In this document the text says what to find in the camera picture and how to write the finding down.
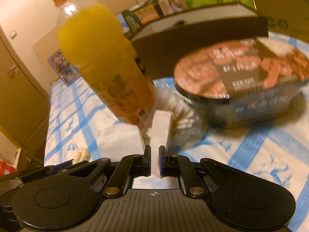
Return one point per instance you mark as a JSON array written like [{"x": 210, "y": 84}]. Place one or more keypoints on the blue picture book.
[{"x": 61, "y": 65}]

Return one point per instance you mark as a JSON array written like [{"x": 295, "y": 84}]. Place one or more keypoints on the clear plastic bag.
[{"x": 183, "y": 116}]

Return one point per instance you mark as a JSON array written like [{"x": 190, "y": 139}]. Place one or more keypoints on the white humidifier box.
[{"x": 172, "y": 4}]

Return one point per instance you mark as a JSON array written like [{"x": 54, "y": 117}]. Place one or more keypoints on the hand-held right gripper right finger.
[{"x": 162, "y": 160}]

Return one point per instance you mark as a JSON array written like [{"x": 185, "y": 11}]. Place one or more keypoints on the wooden cabinet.
[{"x": 19, "y": 101}]

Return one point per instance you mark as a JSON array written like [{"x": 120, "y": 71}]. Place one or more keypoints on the orange juice bottle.
[{"x": 96, "y": 53}]

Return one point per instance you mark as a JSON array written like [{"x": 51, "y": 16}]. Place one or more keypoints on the red checked cloth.
[{"x": 6, "y": 168}]

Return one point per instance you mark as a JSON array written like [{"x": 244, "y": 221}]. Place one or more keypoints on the gold label black bowl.
[{"x": 147, "y": 12}]

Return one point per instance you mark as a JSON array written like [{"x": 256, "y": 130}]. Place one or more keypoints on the large brown cardboard box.
[{"x": 284, "y": 4}]

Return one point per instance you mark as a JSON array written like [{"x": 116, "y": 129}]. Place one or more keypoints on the white cardboard box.
[{"x": 193, "y": 33}]

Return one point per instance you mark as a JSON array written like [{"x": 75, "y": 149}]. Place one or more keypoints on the wall switch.
[{"x": 13, "y": 34}]

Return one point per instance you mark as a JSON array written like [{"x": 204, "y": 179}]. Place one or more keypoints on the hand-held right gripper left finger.
[{"x": 147, "y": 158}]

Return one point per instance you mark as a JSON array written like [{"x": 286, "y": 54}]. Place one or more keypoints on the cream knitted toy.
[{"x": 82, "y": 154}]

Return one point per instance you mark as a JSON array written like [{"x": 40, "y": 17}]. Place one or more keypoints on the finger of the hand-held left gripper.
[{"x": 62, "y": 166}]

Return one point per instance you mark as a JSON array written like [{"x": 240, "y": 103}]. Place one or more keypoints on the white packet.
[{"x": 160, "y": 125}]

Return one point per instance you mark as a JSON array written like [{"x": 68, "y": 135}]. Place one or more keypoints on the instant noodle bowl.
[{"x": 241, "y": 77}]

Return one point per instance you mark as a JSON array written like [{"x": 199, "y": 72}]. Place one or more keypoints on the blue checked sheet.
[{"x": 241, "y": 149}]

